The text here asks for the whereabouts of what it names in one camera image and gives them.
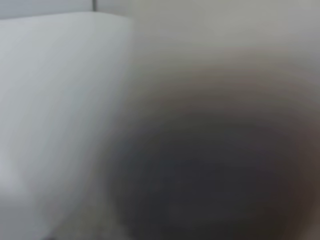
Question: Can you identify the drink bottle with pink label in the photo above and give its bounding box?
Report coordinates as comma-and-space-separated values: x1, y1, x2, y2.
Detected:
100, 54, 320, 240

